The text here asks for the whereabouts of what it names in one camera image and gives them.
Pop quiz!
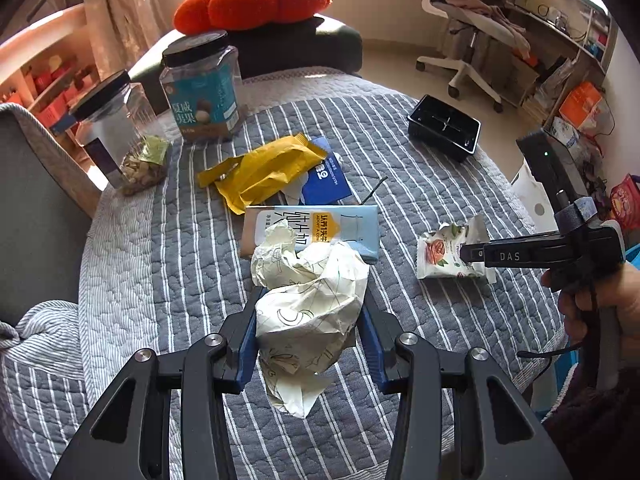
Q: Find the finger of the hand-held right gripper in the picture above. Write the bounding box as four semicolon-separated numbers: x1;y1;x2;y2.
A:
459;241;497;267

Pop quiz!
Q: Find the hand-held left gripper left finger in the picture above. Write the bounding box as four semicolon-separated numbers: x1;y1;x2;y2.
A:
50;282;266;480

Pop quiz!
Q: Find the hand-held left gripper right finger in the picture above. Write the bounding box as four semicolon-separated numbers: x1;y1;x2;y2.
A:
357;287;573;480

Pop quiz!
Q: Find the white nut snack packet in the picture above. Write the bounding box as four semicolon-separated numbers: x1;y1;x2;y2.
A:
416;214;497;284

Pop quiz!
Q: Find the white plastic trash bin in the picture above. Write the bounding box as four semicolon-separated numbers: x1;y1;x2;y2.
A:
509;159;563;242

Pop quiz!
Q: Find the white paper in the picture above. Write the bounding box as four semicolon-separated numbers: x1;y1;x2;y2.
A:
250;220;371;419

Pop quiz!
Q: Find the light blue milk carton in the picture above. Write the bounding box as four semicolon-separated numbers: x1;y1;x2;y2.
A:
241;205;380;264

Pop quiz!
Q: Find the dark blue carton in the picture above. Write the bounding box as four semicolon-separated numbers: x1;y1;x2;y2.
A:
277;135;354;207

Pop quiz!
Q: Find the yellow snack wrapper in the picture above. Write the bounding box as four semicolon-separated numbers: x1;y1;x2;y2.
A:
197;132;327;216

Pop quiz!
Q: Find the person's right hand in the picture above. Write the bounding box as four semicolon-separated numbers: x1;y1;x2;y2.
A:
540;262;640;347

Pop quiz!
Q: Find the black hair pin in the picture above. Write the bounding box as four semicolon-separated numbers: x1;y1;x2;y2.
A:
359;176;389;207

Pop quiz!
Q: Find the black plastic tray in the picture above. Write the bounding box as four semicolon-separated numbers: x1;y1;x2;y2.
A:
406;94;482;163

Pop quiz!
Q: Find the orange cardboard box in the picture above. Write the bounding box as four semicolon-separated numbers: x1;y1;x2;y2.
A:
558;81;604;132

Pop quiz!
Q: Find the person's dark fuzzy clothing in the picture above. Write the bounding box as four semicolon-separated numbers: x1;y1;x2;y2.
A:
541;345;640;480

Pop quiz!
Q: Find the grey striped seat cushion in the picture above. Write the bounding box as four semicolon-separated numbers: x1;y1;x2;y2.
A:
0;300;97;480

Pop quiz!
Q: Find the cluttered wooden desk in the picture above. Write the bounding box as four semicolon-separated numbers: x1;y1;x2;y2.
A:
504;0;617;128

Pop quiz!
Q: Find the clear nut jar black lid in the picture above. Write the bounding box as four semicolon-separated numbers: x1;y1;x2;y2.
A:
69;70;174;197

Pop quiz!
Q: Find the grey padded chair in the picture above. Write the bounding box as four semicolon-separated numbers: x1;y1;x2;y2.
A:
0;102;105;332

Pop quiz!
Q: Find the teal label jar black lid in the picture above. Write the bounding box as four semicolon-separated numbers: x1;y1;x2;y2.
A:
158;31;245;144

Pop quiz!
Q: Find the dark grey ottoman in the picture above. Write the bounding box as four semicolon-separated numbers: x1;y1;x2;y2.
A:
129;15;365;113

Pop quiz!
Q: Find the orange pumpkin cushion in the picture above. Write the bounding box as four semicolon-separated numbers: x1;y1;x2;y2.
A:
172;0;334;37

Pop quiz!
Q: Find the white toy shelf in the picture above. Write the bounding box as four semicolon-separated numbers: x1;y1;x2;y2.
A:
0;2;103;133

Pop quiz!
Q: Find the beige patterned curtain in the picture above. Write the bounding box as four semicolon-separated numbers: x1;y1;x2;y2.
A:
79;0;173;58

